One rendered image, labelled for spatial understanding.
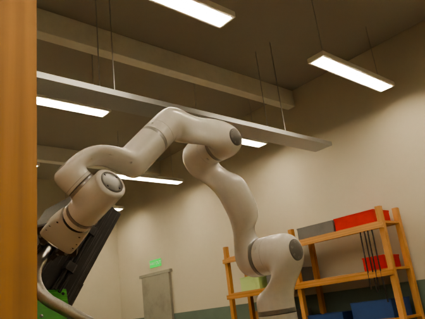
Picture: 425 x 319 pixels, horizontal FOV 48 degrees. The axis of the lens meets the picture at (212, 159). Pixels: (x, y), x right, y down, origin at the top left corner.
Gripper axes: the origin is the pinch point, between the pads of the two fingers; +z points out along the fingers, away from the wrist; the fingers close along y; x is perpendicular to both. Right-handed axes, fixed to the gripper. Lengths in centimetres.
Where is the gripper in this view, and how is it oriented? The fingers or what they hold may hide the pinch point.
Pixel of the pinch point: (46, 251)
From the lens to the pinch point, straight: 137.7
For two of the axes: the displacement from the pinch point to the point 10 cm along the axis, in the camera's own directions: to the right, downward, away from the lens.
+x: -1.2, 5.0, -8.6
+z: -6.5, 6.1, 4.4
